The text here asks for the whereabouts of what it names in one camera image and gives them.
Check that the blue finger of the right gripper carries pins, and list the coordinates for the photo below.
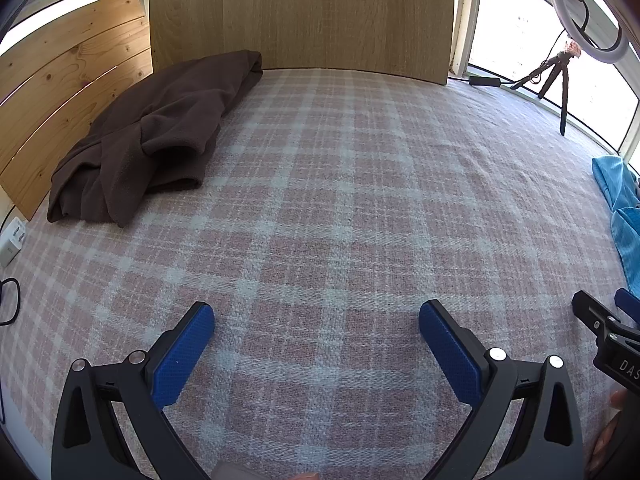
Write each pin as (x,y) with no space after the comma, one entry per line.
(629,303)
(594,315)

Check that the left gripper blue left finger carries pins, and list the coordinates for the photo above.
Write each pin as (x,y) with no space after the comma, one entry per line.
(177,351)

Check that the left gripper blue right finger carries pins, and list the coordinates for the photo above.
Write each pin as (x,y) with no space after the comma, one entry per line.
(456,350)

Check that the person's right hand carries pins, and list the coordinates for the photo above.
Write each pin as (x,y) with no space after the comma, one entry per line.
(617,401)

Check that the light blue shirt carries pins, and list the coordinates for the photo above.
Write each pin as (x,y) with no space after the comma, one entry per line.
(620,188)

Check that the white power strip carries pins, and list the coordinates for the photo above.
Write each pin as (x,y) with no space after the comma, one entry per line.
(12,240)

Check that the brown folded garment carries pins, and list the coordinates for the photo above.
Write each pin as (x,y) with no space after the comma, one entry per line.
(157,136)

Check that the pine slatted headboard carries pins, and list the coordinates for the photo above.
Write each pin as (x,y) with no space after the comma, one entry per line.
(55,83)

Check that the light oak wardrobe panel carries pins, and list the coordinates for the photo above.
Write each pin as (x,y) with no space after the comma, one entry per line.
(410,38)

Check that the black inline cable controller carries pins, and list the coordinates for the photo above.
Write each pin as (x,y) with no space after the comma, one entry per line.
(482,81)

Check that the white ring light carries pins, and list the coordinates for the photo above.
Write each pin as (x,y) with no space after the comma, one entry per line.
(578,33)

